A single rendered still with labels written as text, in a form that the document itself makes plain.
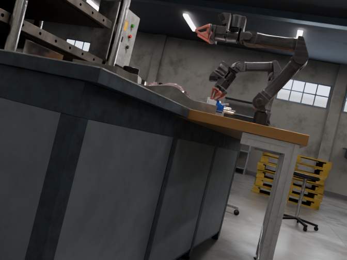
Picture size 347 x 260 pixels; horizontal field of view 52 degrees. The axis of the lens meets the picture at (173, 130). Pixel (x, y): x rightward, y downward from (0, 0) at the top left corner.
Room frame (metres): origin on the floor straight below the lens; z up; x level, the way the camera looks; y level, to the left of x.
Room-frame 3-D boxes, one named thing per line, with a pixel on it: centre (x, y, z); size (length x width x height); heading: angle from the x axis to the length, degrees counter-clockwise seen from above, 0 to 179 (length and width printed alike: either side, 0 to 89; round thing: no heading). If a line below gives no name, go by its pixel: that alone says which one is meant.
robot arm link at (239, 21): (1.68, -0.20, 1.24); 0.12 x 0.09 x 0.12; 74
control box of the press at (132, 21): (2.58, 0.57, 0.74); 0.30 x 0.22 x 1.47; 157
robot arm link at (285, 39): (1.63, -0.36, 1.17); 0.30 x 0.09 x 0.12; 74
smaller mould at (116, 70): (1.36, 0.31, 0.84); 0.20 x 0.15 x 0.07; 67
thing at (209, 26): (1.71, -0.03, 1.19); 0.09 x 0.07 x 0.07; 74
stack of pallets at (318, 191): (6.63, -2.29, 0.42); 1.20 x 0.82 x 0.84; 75
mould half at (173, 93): (1.74, 0.07, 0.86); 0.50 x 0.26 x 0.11; 84
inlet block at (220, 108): (1.67, -0.19, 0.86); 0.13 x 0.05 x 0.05; 84
